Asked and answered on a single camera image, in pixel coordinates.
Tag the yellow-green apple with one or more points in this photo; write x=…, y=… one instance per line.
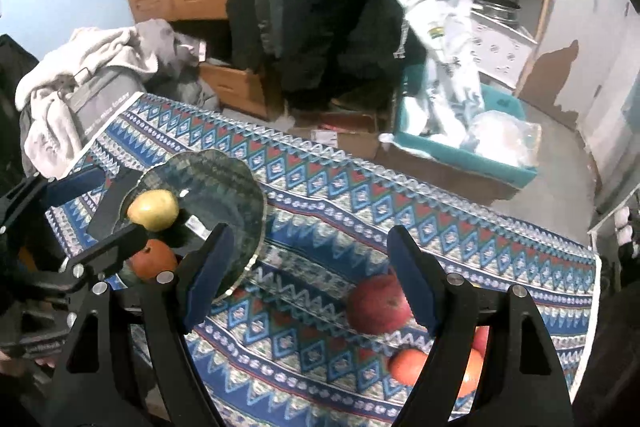
x=152, y=209

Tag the orange persimmon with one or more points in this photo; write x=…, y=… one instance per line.
x=155, y=259
x=405, y=367
x=475, y=374

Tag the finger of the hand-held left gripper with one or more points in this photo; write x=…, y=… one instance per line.
x=107, y=212
x=75, y=184

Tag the white shoe rack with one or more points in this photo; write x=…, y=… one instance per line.
x=605, y=217

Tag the large brown cardboard box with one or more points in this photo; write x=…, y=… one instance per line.
x=440, y=172

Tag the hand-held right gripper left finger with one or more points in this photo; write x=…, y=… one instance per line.
x=207, y=277

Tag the teal box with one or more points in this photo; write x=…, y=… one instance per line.
x=505, y=107

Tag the white drawer unit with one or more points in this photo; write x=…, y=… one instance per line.
x=500, y=52

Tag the person's left hand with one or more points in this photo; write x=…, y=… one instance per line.
x=46, y=363

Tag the black hanging coat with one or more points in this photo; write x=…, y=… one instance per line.
x=340, y=7

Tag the group of shoes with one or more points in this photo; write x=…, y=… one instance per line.
x=624, y=227

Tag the flat cardboard box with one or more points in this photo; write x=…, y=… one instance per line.
x=350, y=137

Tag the blue patterned tablecloth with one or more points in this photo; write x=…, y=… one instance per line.
x=325, y=207

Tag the clear plastic bag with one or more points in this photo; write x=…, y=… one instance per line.
x=505, y=134

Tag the red apple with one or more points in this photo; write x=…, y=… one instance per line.
x=372, y=304
x=481, y=338

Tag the metal pot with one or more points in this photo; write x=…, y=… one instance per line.
x=497, y=9

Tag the dark glass plate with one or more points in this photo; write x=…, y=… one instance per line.
x=220, y=187

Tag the white printed bag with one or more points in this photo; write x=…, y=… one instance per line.
x=445, y=57

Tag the white towel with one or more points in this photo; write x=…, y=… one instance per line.
x=75, y=52

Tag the tan cardboard box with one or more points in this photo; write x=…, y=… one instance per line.
x=235, y=84

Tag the grey crumpled clothing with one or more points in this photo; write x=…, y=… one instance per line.
x=172, y=67

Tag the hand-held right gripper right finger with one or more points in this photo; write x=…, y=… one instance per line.
x=415, y=277

